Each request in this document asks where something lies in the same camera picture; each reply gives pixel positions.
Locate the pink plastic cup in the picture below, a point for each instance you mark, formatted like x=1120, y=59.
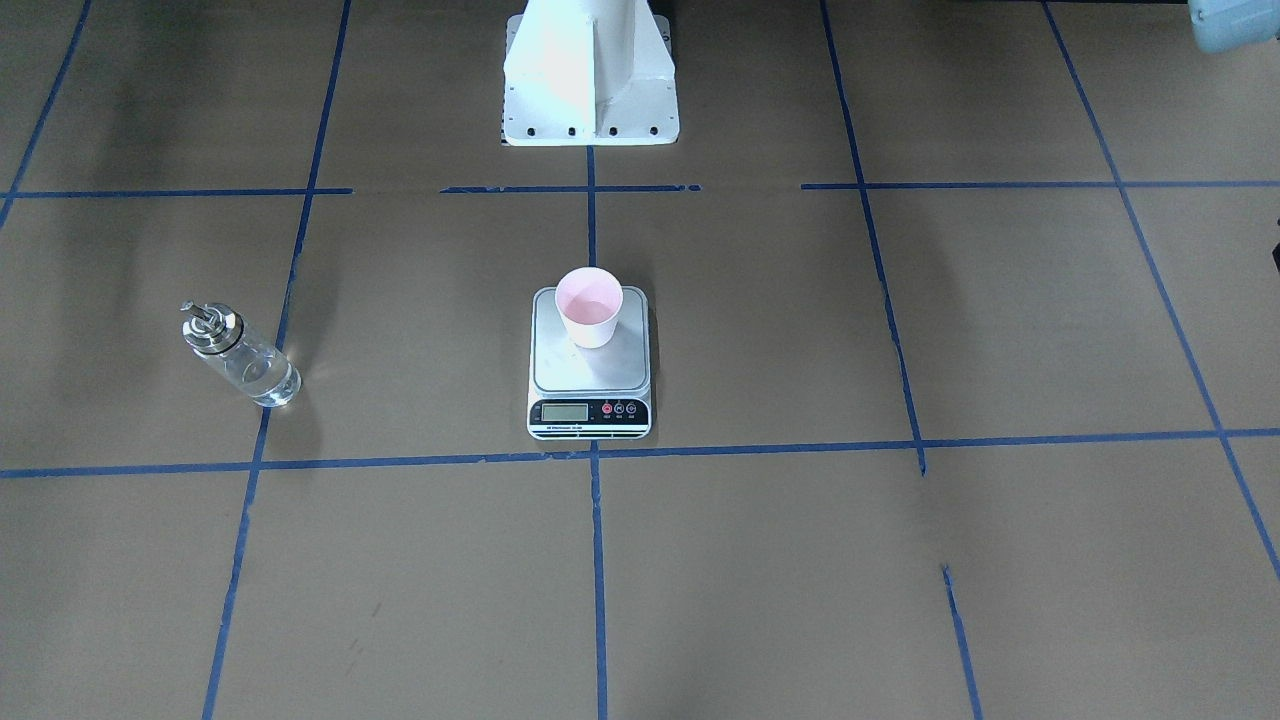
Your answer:
x=589, y=301

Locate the clear glass sauce bottle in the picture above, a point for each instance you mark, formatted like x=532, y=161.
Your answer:
x=219, y=336

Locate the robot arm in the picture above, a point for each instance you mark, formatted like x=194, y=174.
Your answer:
x=1220, y=26

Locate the silver digital kitchen scale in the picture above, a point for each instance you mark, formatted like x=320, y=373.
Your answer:
x=590, y=393

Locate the brown paper table cover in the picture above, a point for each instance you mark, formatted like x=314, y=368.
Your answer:
x=963, y=323

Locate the white pedestal column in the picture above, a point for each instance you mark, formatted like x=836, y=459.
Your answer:
x=589, y=73

